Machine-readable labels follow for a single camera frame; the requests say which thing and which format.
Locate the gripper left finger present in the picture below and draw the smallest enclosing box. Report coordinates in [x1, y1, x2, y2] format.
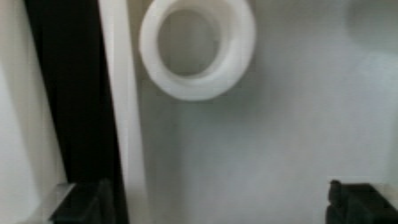
[16, 178, 123, 224]

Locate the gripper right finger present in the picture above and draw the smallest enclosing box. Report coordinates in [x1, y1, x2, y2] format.
[325, 180, 398, 224]

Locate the white square table top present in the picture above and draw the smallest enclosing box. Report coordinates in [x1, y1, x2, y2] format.
[100, 0, 398, 224]

